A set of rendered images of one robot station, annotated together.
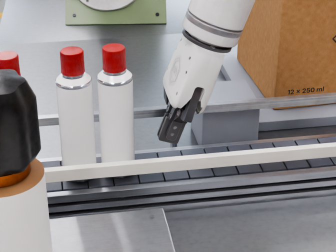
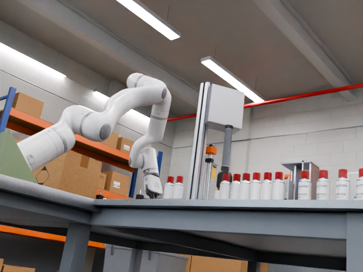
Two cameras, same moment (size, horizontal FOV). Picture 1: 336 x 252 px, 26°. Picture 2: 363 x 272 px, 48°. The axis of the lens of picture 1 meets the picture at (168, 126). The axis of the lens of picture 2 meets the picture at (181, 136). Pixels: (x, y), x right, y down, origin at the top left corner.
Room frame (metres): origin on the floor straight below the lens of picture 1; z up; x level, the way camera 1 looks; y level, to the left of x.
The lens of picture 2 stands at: (2.30, 1.66, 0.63)
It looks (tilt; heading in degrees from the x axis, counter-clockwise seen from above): 18 degrees up; 229
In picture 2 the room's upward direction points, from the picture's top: 8 degrees clockwise
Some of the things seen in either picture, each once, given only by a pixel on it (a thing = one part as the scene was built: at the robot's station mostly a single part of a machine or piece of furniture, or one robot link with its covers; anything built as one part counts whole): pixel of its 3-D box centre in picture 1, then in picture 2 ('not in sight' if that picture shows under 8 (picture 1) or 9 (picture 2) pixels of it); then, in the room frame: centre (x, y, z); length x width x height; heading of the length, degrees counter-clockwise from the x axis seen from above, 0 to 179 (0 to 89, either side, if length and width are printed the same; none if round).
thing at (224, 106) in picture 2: not in sight; (222, 109); (0.98, 0.42, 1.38); 0.17 x 0.10 x 0.19; 154
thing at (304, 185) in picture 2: not in sight; (304, 196); (0.83, 0.78, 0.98); 0.05 x 0.05 x 0.20
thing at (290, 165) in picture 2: not in sight; (300, 165); (0.75, 0.70, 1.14); 0.14 x 0.11 x 0.01; 99
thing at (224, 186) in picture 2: not in sight; (224, 196); (0.90, 0.41, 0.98); 0.05 x 0.05 x 0.20
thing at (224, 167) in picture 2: not in sight; (227, 148); (0.98, 0.47, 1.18); 0.04 x 0.04 x 0.21
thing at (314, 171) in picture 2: not in sight; (297, 194); (0.75, 0.70, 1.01); 0.14 x 0.13 x 0.26; 99
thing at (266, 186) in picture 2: not in sight; (266, 196); (0.86, 0.61, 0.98); 0.05 x 0.05 x 0.20
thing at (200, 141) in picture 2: not in sight; (199, 149); (1.05, 0.36, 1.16); 0.04 x 0.04 x 0.67; 9
